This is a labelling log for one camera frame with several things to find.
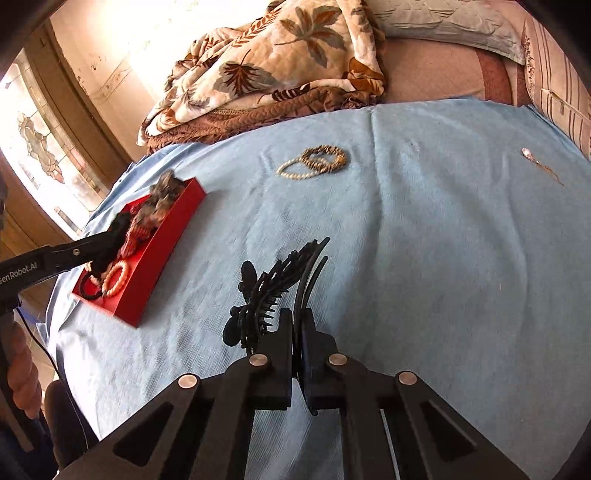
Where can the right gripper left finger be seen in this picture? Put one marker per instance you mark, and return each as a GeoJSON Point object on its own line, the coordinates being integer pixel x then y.
{"type": "Point", "coordinates": [197, 428]}

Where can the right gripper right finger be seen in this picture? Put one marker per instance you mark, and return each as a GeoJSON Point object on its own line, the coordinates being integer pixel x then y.
{"type": "Point", "coordinates": [393, 426]}

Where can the black butterfly hair claw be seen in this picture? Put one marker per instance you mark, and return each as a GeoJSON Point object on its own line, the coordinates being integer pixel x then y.
{"type": "Point", "coordinates": [249, 322]}

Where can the red jewelry tray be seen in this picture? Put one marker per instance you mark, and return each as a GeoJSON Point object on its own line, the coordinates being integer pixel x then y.
{"type": "Point", "coordinates": [147, 263]}

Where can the person's left hand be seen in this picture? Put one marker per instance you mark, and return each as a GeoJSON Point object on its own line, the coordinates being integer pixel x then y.
{"type": "Point", "coordinates": [23, 378]}

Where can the thin black hair band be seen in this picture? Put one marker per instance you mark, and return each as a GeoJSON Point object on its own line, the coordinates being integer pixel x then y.
{"type": "Point", "coordinates": [90, 295]}

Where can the red white patterned scrunchie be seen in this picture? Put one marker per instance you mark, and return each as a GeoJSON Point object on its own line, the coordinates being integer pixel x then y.
{"type": "Point", "coordinates": [136, 235]}

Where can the grey fluffy scrunchie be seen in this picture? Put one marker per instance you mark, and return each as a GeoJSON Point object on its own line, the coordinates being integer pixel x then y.
{"type": "Point", "coordinates": [163, 195]}

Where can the stained glass window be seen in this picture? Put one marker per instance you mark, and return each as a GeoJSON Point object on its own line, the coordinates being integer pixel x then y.
{"type": "Point", "coordinates": [42, 155]}

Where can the person's dark trouser knee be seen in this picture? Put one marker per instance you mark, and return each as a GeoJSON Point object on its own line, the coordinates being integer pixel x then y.
{"type": "Point", "coordinates": [71, 434]}

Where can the light blue bed cloth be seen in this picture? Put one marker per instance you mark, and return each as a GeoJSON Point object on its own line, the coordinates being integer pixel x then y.
{"type": "Point", "coordinates": [460, 250]}

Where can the floral leaf quilt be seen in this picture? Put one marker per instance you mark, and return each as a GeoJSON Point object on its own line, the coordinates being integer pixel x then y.
{"type": "Point", "coordinates": [301, 58]}

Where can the pink bed sheet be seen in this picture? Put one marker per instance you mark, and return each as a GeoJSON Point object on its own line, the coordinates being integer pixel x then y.
{"type": "Point", "coordinates": [421, 70]}

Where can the striped beige pillow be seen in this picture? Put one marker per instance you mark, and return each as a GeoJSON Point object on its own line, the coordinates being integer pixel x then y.
{"type": "Point", "coordinates": [554, 85]}

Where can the grey blue pillow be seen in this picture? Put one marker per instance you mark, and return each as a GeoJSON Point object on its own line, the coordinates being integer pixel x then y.
{"type": "Point", "coordinates": [468, 23]}

